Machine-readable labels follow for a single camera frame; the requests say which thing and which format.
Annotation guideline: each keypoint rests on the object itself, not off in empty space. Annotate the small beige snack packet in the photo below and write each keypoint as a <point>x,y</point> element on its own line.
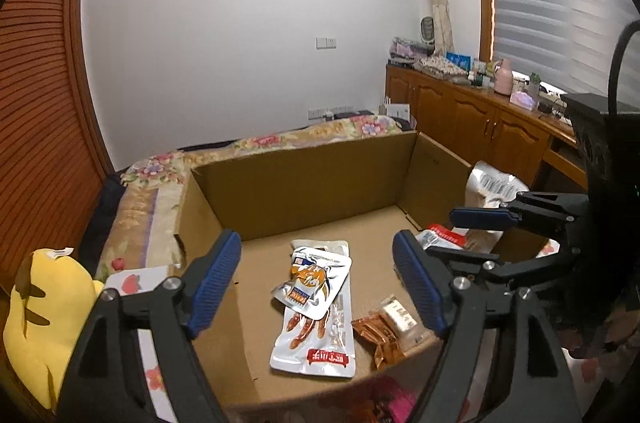
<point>402,318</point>

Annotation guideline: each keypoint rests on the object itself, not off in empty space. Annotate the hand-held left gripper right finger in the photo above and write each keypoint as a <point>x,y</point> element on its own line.
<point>420,283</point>

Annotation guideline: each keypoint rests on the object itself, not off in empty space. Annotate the patterned folded cloth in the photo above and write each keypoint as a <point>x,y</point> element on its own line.
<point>440,65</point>

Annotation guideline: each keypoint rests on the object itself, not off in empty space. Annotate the floral blanket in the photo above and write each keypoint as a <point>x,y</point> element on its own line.
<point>150,203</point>

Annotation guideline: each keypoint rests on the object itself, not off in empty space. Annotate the small desk fan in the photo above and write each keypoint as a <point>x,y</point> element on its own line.
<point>427,30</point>

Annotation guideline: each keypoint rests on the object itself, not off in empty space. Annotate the blue box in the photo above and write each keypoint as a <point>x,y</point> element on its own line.
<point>460,60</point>

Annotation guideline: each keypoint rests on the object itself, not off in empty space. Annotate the wooden slatted wardrobe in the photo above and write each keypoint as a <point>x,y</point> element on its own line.
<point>45,103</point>

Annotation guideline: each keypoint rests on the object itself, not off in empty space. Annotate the dark blue bed sheet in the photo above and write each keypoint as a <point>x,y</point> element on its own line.
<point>95,223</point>

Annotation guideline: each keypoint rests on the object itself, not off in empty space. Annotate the brown cardboard box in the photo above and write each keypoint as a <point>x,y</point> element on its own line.
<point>310,193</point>

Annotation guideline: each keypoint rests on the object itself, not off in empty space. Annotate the white wall switch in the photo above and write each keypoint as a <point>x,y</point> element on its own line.
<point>326,43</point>

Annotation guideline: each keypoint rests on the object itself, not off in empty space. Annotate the wooden cabinet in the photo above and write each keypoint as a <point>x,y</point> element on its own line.
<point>450,113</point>

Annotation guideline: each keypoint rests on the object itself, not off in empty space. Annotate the pink tissue box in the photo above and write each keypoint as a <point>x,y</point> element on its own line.
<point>523,101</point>

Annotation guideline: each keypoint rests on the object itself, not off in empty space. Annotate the purple folded cloth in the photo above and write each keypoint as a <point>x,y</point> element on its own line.
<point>407,48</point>

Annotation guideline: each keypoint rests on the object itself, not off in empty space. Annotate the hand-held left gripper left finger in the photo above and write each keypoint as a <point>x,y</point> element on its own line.
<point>215,283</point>

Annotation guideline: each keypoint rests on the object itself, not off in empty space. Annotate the white grey printed snack packet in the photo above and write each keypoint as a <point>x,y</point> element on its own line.
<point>492,183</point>

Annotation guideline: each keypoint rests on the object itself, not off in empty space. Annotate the chicken feet snack packet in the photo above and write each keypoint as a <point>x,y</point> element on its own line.
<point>320,348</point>

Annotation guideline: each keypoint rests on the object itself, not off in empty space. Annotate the yellow plush toy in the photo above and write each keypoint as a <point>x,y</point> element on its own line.
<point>45,318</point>

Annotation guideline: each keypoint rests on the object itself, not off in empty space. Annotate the grey window blind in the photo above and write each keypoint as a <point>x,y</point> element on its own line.
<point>550,3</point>

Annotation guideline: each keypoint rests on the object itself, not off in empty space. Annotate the small brown snack packet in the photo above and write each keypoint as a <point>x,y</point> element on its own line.
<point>375,333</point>

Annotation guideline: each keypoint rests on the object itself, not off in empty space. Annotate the pink-ended sausage packet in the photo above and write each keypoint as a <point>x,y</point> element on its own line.
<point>395,403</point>

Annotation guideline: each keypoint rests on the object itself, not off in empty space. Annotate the silver orange printed snack packet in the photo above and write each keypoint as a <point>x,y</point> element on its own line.
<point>320,283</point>

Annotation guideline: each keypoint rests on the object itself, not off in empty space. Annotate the pink bottle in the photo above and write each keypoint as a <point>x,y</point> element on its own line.
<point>502,78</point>

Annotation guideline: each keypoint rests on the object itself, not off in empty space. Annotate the white paper bag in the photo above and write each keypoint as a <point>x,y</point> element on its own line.
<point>397,110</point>

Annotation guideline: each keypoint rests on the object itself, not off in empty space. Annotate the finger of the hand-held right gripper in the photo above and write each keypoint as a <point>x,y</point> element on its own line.
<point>470,259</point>
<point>480,218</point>

